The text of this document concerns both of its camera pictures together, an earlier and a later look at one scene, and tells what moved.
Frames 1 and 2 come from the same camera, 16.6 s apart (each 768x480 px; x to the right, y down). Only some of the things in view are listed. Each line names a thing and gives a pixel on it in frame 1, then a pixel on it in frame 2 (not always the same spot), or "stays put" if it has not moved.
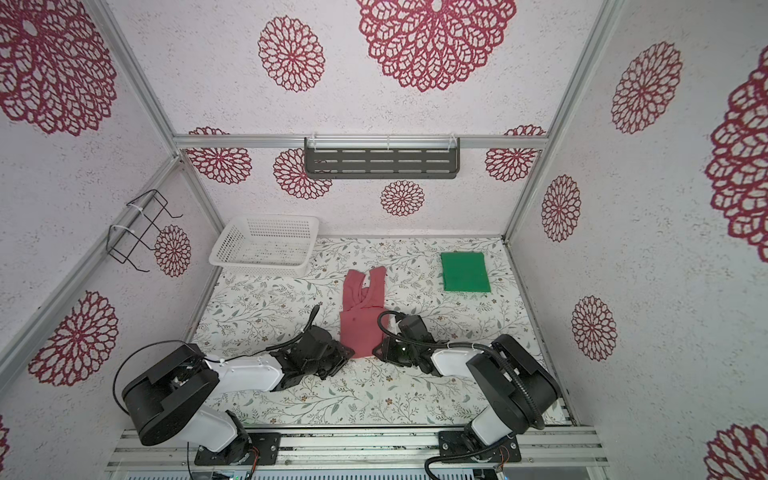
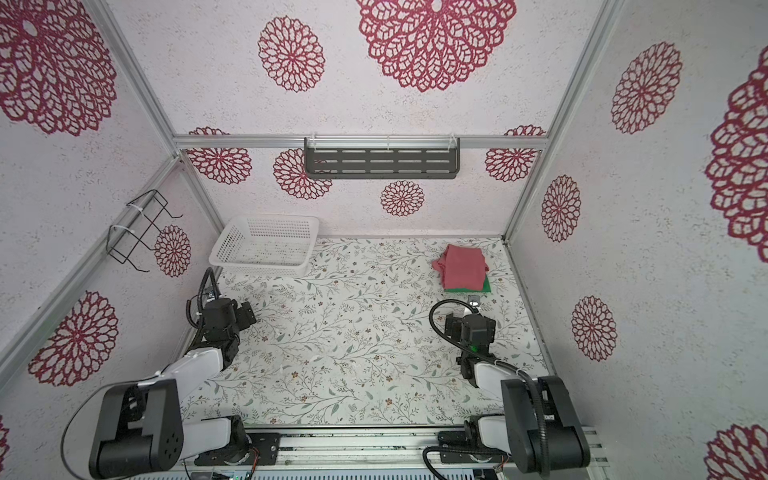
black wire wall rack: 146,209 stays put
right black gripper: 387,352 -> 455,326
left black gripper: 341,357 -> 245,314
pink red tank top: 364,317 -> 462,267
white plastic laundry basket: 266,245 stays put
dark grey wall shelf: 382,158 stays put
